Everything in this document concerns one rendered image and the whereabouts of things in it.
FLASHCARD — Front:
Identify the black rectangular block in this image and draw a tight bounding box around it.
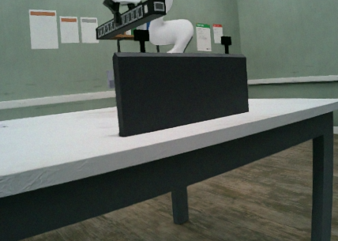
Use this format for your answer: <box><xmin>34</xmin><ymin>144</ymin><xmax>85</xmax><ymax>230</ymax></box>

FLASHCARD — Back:
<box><xmin>112</xmin><ymin>52</ymin><xmax>249</xmax><ymax>137</ymax></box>

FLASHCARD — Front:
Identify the black rack pdu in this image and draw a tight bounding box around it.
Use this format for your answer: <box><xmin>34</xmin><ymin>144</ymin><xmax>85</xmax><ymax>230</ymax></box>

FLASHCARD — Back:
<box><xmin>96</xmin><ymin>0</ymin><xmax>167</xmax><ymax>40</ymax></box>

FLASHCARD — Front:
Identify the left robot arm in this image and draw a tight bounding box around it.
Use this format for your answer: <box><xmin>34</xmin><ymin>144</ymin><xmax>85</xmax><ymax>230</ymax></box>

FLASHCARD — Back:
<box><xmin>149</xmin><ymin>0</ymin><xmax>193</xmax><ymax>53</ymax></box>

